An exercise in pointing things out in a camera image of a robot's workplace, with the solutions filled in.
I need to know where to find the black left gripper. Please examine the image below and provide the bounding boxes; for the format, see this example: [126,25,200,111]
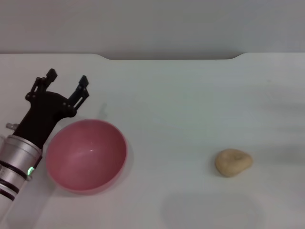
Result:
[13,68,90,149]

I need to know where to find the beige egg yolk pastry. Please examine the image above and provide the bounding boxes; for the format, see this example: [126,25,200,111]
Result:
[214,148,253,178]

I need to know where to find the pink plastic bowl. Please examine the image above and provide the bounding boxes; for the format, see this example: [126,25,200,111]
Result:
[45,119,128,194]

